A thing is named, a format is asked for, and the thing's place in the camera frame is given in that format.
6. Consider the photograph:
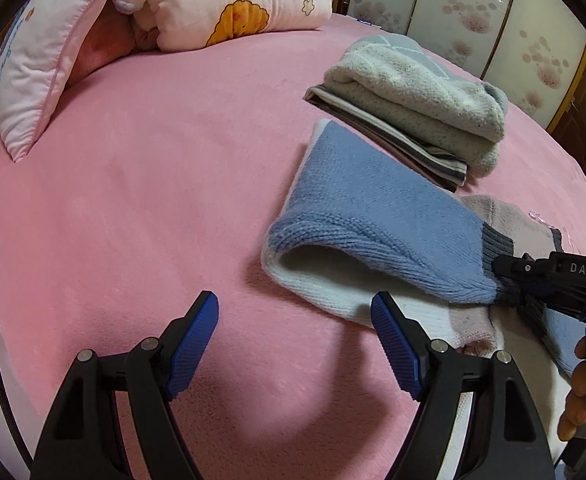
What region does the colour block knit sweater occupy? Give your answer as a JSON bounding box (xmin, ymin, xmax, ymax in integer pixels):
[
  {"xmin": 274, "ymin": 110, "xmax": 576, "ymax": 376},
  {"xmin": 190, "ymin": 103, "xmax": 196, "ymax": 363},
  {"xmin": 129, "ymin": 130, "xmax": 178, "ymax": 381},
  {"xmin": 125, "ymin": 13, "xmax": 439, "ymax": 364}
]
[{"xmin": 260, "ymin": 118, "xmax": 586, "ymax": 380}]

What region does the person right hand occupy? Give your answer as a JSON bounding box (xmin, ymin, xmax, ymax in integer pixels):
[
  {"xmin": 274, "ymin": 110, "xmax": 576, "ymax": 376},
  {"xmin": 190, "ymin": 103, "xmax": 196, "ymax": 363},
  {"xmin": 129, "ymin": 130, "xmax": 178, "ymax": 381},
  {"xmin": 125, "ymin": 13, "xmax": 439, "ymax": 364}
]
[{"xmin": 558, "ymin": 337, "xmax": 586, "ymax": 442}]

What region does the striped folded garment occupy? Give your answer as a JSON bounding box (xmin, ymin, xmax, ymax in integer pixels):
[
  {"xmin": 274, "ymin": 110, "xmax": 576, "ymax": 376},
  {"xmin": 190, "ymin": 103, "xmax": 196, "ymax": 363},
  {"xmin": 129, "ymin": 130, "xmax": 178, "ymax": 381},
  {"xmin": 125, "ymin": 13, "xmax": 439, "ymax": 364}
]
[{"xmin": 304, "ymin": 86, "xmax": 468, "ymax": 192}]

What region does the pink plush bed blanket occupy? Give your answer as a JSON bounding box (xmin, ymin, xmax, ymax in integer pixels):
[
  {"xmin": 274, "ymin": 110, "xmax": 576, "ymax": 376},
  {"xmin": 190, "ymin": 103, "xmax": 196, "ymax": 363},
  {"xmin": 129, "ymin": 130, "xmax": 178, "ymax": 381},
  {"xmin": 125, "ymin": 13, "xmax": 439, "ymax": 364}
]
[{"xmin": 0, "ymin": 15, "xmax": 415, "ymax": 479}]

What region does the floral sliding wardrobe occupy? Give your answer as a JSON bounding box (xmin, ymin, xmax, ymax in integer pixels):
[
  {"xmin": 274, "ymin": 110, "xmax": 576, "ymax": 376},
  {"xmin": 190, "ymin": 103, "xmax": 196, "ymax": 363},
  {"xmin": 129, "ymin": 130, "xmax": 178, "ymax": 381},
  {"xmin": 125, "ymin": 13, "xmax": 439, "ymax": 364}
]
[{"xmin": 344, "ymin": 0, "xmax": 586, "ymax": 129}]

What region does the pink embroidered pillow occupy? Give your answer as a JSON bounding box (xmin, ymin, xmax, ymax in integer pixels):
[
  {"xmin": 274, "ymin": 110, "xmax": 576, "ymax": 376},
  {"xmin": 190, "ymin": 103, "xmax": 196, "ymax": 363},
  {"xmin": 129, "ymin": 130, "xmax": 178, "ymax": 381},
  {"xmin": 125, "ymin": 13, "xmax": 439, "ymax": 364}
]
[{"xmin": 0, "ymin": 0, "xmax": 107, "ymax": 162}]

